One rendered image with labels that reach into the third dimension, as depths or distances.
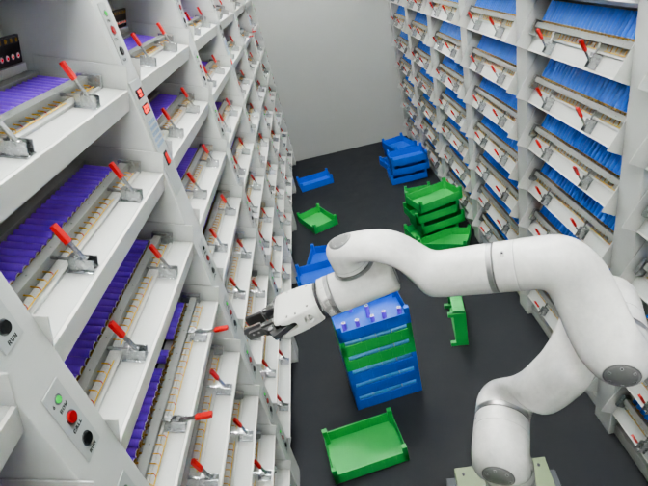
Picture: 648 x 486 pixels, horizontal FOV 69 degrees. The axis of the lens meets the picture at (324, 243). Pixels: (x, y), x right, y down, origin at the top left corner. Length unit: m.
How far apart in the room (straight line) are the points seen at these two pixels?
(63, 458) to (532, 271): 0.72
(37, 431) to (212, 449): 0.65
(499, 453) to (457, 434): 0.98
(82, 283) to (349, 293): 0.47
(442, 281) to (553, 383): 0.30
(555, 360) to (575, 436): 1.13
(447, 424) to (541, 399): 1.10
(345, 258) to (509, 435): 0.53
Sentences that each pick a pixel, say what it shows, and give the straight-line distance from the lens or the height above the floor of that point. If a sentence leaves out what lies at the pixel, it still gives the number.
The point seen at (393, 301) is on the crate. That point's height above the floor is 0.40.
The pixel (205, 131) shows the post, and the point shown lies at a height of 1.25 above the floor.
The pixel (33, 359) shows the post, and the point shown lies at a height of 1.37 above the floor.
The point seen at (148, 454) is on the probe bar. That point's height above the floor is 0.99.
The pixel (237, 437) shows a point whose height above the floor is 0.58.
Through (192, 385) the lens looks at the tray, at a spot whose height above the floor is 0.96.
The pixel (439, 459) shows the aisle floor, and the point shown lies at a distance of 2.03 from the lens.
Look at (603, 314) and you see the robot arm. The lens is 0.86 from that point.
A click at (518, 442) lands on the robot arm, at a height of 0.76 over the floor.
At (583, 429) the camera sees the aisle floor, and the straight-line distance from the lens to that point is 2.15.
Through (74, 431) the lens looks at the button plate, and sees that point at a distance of 0.74.
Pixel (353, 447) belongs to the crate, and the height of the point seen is 0.00.
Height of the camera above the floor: 1.69
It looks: 30 degrees down
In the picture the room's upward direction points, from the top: 15 degrees counter-clockwise
